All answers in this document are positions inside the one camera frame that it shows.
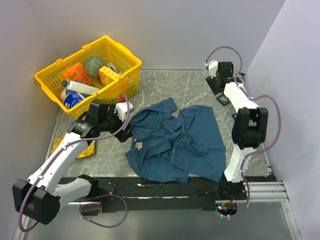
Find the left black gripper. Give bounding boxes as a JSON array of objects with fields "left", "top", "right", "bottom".
[{"left": 98, "top": 103, "right": 134, "bottom": 142}]

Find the gold flower brooch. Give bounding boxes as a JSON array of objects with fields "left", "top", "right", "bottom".
[{"left": 134, "top": 142, "right": 143, "bottom": 150}]

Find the dark blue t-shirt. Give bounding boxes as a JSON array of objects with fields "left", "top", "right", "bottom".
[{"left": 125, "top": 98, "right": 226, "bottom": 184}]

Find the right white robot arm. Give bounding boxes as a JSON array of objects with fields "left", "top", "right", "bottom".
[{"left": 206, "top": 60, "right": 269, "bottom": 200}]

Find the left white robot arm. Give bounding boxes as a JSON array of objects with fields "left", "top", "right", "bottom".
[{"left": 12, "top": 100, "right": 134, "bottom": 225}]

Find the yellow chips bag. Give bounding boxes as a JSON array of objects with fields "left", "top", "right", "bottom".
[{"left": 50, "top": 136, "right": 96, "bottom": 159}]

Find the orange yellow snack box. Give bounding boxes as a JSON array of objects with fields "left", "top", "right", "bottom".
[{"left": 99, "top": 66, "right": 121, "bottom": 86}]

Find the blue white container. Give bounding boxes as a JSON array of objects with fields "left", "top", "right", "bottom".
[{"left": 60, "top": 88, "right": 85, "bottom": 109}]

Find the white tube bottle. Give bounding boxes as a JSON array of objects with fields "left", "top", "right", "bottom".
[{"left": 61, "top": 79, "right": 100, "bottom": 96}]

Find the green round melon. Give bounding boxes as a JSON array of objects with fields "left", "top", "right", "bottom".
[{"left": 84, "top": 56, "right": 106, "bottom": 79}]

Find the yellow plastic shopping basket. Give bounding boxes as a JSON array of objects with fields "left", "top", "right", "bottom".
[{"left": 34, "top": 36, "right": 142, "bottom": 118}]

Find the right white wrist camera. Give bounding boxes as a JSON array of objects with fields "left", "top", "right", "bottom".
[{"left": 204, "top": 60, "right": 219, "bottom": 79}]

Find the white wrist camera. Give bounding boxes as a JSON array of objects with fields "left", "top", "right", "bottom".
[
  {"left": 115, "top": 94, "right": 135, "bottom": 122},
  {"left": 204, "top": 60, "right": 219, "bottom": 79}
]

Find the black square frame marker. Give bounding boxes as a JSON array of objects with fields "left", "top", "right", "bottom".
[{"left": 216, "top": 94, "right": 231, "bottom": 106}]

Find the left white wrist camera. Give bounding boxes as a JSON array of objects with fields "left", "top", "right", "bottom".
[{"left": 115, "top": 94, "right": 135, "bottom": 122}]

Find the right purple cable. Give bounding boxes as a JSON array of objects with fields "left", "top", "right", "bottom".
[{"left": 205, "top": 46, "right": 282, "bottom": 221}]

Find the aluminium extrusion rail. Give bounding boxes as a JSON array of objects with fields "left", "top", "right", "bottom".
[{"left": 245, "top": 181, "right": 289, "bottom": 202}]

